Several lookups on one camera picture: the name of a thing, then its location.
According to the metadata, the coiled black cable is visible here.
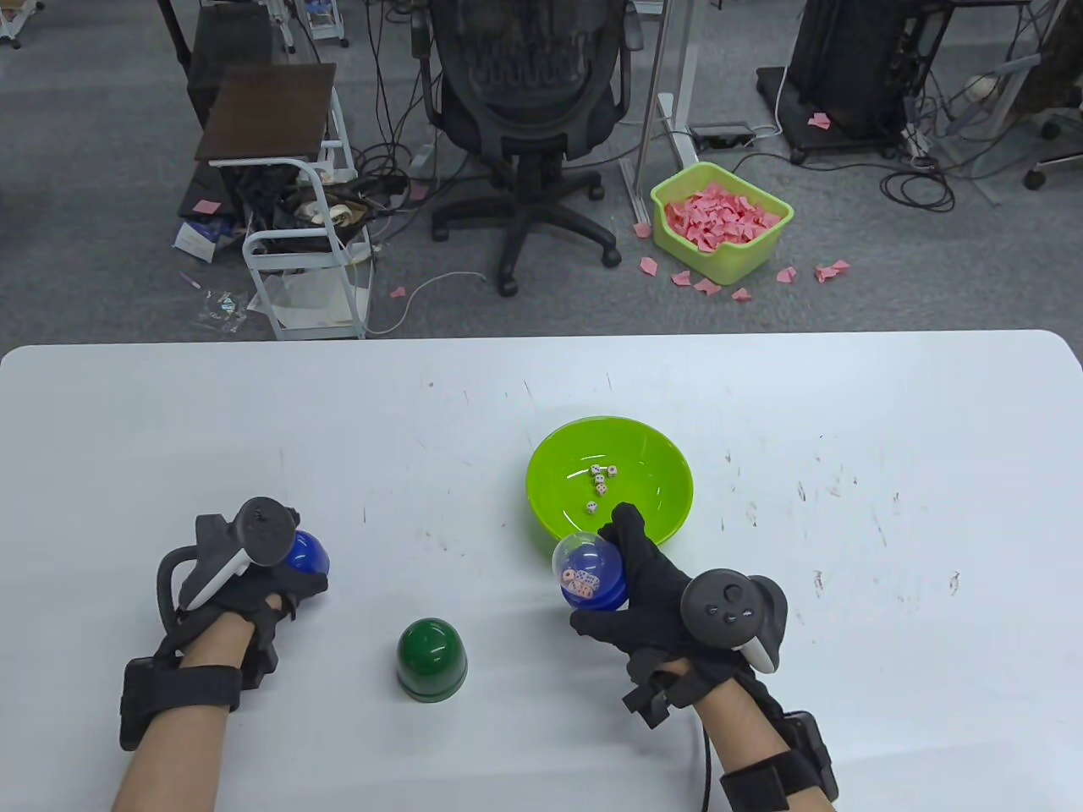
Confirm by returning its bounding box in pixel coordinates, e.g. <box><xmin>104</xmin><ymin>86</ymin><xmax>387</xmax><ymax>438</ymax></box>
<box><xmin>880</xmin><ymin>165</ymin><xmax>957</xmax><ymax>212</ymax></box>

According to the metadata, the tangle of black cables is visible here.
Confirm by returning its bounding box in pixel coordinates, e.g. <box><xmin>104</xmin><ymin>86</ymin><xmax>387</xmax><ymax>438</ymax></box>
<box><xmin>347</xmin><ymin>0</ymin><xmax>449</xmax><ymax>229</ymax></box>

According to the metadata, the white metal utility cart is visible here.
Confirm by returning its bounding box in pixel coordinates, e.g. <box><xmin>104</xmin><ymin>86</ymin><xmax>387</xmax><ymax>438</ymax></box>
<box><xmin>207</xmin><ymin>85</ymin><xmax>375</xmax><ymax>341</ymax></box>

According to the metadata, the black round tracking controller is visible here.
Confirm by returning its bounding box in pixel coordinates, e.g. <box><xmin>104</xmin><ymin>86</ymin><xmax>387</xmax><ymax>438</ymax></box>
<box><xmin>681</xmin><ymin>571</ymin><xmax>789</xmax><ymax>675</ymax></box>
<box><xmin>178</xmin><ymin>497</ymin><xmax>304</xmax><ymax>612</ymax></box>

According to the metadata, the person's left hand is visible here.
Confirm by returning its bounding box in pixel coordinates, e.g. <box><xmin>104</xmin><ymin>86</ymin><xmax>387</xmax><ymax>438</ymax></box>
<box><xmin>157</xmin><ymin>568</ymin><xmax>329</xmax><ymax>688</ymax></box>

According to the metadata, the grey floor socket box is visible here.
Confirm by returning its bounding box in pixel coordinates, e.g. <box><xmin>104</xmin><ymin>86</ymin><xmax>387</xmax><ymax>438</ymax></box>
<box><xmin>687</xmin><ymin>123</ymin><xmax>756</xmax><ymax>151</ymax></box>

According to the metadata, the person's right hand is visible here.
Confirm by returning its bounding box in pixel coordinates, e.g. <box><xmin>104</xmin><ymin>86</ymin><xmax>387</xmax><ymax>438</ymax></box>
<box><xmin>571</xmin><ymin>503</ymin><xmax>750</xmax><ymax>728</ymax></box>

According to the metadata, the blue dome cup cover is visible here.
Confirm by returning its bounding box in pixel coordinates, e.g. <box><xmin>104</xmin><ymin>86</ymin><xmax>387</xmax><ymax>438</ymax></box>
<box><xmin>283</xmin><ymin>531</ymin><xmax>329</xmax><ymax>576</ymax></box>

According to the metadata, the brown wooden board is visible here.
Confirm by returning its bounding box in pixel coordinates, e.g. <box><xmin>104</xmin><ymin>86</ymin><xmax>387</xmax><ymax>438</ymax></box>
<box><xmin>195</xmin><ymin>63</ymin><xmax>338</xmax><ymax>164</ymax></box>

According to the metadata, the person's right forearm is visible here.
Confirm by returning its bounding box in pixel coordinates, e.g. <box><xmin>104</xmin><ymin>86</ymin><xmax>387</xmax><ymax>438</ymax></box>
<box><xmin>677</xmin><ymin>668</ymin><xmax>838</xmax><ymax>812</ymax></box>

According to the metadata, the black equipment stand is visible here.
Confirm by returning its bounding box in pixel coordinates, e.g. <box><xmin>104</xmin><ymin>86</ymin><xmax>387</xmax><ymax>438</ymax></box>
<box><xmin>756</xmin><ymin>0</ymin><xmax>915</xmax><ymax>164</ymax></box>

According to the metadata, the lime green bowl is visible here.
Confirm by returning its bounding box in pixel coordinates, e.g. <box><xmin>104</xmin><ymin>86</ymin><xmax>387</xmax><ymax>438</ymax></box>
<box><xmin>525</xmin><ymin>414</ymin><xmax>695</xmax><ymax>557</ymax></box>

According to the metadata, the person's left forearm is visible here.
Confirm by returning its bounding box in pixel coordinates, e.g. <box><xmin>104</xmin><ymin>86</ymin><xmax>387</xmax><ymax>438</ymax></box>
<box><xmin>110</xmin><ymin>609</ymin><xmax>284</xmax><ymax>812</ymax></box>

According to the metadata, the green dome cup cover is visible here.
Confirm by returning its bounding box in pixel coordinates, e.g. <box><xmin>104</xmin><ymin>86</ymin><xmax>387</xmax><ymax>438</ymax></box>
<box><xmin>396</xmin><ymin>617</ymin><xmax>469</xmax><ymax>701</ymax></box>

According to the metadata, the dark brown side table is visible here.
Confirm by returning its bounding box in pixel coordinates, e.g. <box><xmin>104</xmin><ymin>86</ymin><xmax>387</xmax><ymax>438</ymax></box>
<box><xmin>186</xmin><ymin>4</ymin><xmax>276</xmax><ymax>128</ymax></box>

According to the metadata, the clear plastic dome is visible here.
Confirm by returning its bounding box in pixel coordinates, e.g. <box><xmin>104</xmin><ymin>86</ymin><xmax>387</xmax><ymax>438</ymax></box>
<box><xmin>551</xmin><ymin>531</ymin><xmax>623</xmax><ymax>593</ymax></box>

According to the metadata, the black mesh office chair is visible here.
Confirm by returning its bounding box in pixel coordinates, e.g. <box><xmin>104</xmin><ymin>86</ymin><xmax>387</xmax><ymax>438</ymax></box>
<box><xmin>409</xmin><ymin>0</ymin><xmax>648</xmax><ymax>299</ymax></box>

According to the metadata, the clear plastic bag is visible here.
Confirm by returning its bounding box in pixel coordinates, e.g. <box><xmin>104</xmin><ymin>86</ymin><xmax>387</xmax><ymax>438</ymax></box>
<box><xmin>196</xmin><ymin>290</ymin><xmax>250</xmax><ymax>332</ymax></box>

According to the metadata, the pile of pink papers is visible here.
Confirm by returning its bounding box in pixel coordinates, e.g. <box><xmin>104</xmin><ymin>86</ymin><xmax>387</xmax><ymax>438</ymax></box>
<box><xmin>663</xmin><ymin>182</ymin><xmax>783</xmax><ymax>253</ymax></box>

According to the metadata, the black wrist camera strap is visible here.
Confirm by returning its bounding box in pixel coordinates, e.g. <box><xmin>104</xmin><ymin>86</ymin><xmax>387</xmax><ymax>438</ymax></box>
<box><xmin>719</xmin><ymin>712</ymin><xmax>840</xmax><ymax>812</ymax></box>
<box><xmin>118</xmin><ymin>658</ymin><xmax>242</xmax><ymax>752</ymax></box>

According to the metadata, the blue round cup base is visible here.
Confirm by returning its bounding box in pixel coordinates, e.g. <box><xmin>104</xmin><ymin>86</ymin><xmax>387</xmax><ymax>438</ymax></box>
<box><xmin>560</xmin><ymin>546</ymin><xmax>631</xmax><ymax>612</ymax></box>

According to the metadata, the white and blue carton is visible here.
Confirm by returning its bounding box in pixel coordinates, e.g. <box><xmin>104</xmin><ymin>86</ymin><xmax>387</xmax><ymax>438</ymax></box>
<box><xmin>172</xmin><ymin>218</ymin><xmax>242</xmax><ymax>261</ymax></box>

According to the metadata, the lime green plastic bin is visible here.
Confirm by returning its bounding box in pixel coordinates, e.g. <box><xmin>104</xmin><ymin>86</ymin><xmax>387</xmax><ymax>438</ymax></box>
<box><xmin>650</xmin><ymin>162</ymin><xmax>795</xmax><ymax>286</ymax></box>

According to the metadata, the white floor cable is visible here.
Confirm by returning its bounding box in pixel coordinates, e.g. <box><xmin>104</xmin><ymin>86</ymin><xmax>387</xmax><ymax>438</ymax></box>
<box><xmin>371</xmin><ymin>271</ymin><xmax>489</xmax><ymax>336</ymax></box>

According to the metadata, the white desk frame leg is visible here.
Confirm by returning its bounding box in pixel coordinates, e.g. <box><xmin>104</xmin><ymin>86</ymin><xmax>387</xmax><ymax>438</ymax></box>
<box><xmin>620</xmin><ymin>0</ymin><xmax>703</xmax><ymax>225</ymax></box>

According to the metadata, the white wheeled rack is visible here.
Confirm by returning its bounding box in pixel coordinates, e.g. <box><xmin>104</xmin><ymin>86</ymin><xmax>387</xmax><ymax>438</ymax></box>
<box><xmin>292</xmin><ymin>0</ymin><xmax>350</xmax><ymax>50</ymax></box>
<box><xmin>0</xmin><ymin>0</ymin><xmax>45</xmax><ymax>50</ymax></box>

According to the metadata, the grey chair wheel base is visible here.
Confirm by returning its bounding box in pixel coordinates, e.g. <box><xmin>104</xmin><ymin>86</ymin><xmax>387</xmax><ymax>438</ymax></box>
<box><xmin>1020</xmin><ymin>106</ymin><xmax>1083</xmax><ymax>191</ymax></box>

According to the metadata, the flat black laptop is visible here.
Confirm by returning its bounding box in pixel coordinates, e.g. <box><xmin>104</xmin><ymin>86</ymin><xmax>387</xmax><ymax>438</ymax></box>
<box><xmin>176</xmin><ymin>161</ymin><xmax>246</xmax><ymax>222</ymax></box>

